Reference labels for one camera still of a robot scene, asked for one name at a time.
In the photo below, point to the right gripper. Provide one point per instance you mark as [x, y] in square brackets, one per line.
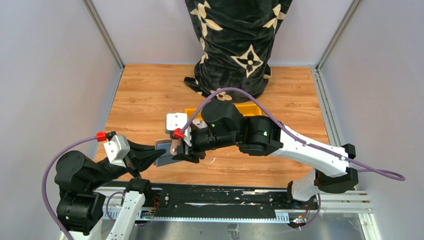
[179, 152]

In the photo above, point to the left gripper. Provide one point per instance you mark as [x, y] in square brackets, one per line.
[131, 153]

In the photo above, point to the pink leather card holder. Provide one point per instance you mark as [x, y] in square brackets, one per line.
[167, 157]

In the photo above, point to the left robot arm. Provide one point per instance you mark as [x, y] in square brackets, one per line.
[79, 213]

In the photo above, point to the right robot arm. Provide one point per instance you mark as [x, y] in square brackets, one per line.
[260, 136]

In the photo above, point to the yellow plastic end bin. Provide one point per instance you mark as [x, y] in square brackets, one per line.
[249, 109]

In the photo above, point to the black floral blanket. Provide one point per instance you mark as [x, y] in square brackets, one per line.
[237, 39]

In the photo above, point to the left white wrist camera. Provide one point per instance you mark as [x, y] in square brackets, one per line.
[116, 150]

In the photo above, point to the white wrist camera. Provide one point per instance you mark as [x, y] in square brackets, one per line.
[174, 122]
[116, 150]

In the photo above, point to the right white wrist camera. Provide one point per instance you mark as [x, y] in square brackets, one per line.
[174, 122]

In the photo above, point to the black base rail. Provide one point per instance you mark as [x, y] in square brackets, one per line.
[219, 203]

